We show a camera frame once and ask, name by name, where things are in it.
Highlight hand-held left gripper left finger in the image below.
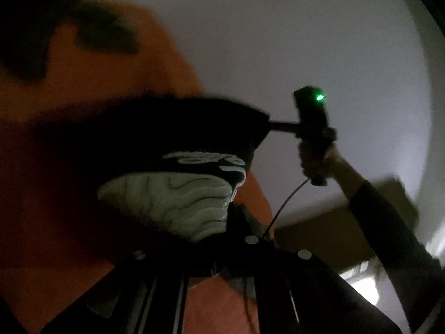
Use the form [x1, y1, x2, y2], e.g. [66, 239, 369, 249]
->
[40, 250, 191, 334]

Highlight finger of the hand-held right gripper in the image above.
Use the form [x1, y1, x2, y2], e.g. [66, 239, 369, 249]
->
[267, 120, 300, 134]

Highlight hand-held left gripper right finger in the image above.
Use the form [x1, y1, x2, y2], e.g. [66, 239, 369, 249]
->
[225, 204, 403, 334]

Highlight black shirt white wavy print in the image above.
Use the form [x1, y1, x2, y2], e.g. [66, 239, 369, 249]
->
[35, 94, 271, 279]

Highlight person's right forearm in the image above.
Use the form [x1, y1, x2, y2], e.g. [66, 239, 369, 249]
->
[328, 155, 445, 333]

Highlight person's right hand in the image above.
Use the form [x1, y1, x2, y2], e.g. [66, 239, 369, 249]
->
[298, 140, 345, 181]

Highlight brown wooden headboard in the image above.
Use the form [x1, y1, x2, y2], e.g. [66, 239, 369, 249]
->
[274, 177, 420, 276]

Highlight orange blanket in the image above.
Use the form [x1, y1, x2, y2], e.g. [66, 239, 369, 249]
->
[0, 0, 276, 334]

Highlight grey-green folded cloth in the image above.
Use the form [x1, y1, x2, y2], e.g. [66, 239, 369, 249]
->
[68, 2, 142, 55]

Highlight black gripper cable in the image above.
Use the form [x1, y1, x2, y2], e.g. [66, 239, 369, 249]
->
[262, 177, 311, 239]

